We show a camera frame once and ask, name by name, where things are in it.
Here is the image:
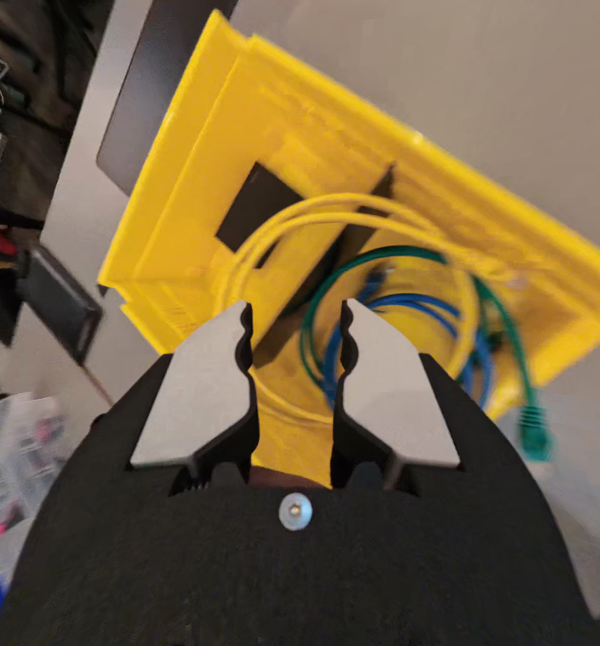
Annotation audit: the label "black desk mat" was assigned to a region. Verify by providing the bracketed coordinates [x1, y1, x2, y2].
[96, 0, 240, 198]

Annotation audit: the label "black bin divider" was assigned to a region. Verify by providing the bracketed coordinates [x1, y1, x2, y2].
[252, 163, 397, 370]

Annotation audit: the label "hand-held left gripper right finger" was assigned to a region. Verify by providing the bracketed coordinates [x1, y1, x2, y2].
[331, 298, 462, 489]

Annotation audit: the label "clear plastic bags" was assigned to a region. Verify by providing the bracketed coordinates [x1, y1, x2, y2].
[0, 394, 74, 548]

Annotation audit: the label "yellow plastic bin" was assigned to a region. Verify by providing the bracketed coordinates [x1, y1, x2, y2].
[97, 9, 600, 488]

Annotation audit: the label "green ethernet cable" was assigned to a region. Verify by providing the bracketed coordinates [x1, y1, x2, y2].
[300, 246, 555, 462]

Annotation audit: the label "yellow ethernet cable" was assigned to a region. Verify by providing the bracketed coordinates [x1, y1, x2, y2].
[214, 193, 525, 425]

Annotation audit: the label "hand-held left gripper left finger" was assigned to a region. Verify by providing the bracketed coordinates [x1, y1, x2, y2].
[129, 301, 260, 488]

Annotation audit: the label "black flat device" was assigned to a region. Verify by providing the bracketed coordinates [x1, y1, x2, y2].
[17, 245, 104, 367]

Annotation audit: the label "blue ethernet cable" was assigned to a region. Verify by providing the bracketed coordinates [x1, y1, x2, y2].
[321, 270, 495, 409]

